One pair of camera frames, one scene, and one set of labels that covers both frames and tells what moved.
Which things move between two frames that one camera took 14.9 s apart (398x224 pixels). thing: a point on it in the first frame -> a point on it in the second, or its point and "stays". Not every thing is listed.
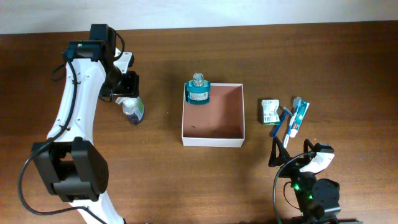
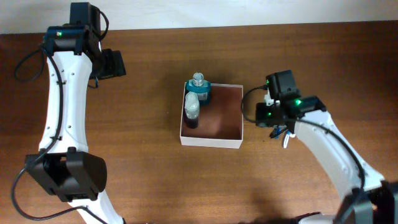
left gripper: [132, 88] -> [115, 64]
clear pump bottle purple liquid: [133, 107] -> [191, 106]
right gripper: [284, 155] -> [260, 116]
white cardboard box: [220, 122] stays
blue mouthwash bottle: [198, 90] stays
